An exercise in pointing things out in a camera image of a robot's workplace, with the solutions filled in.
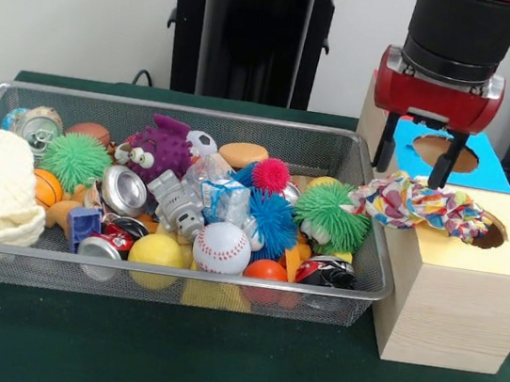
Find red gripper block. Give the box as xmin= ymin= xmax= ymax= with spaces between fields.
xmin=361 ymin=43 xmax=510 ymax=198

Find colourful patterned cloth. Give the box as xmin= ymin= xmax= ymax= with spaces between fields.
xmin=343 ymin=163 xmax=499 ymax=247

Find crushed silver can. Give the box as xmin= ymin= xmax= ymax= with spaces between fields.
xmin=97 ymin=163 xmax=152 ymax=219

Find shallow metal mesh bin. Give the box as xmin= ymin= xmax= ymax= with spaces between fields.
xmin=0 ymin=78 xmax=417 ymax=338

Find wooden box with three holes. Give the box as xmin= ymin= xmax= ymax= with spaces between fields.
xmin=325 ymin=67 xmax=510 ymax=379

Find green puffer ball with eyes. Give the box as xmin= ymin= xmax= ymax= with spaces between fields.
xmin=287 ymin=175 xmax=378 ymax=263

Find blue puffer ball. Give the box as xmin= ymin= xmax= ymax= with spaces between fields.
xmin=222 ymin=157 xmax=310 ymax=264

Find orange round sponge disc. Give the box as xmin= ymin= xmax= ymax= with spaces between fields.
xmin=215 ymin=137 xmax=272 ymax=174

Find small orange ball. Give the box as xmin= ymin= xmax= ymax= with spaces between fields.
xmin=242 ymin=256 xmax=292 ymax=284

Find white baseball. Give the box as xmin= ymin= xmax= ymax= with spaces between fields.
xmin=190 ymin=218 xmax=256 ymax=279

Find purple spiky fish toy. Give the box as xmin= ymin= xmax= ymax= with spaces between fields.
xmin=112 ymin=109 xmax=199 ymax=186

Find yellow smiley ball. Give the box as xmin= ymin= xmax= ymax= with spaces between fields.
xmin=127 ymin=230 xmax=188 ymax=270

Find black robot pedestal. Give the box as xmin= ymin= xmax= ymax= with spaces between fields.
xmin=148 ymin=0 xmax=361 ymax=117

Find black cable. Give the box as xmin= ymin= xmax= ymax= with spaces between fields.
xmin=130 ymin=68 xmax=155 ymax=89

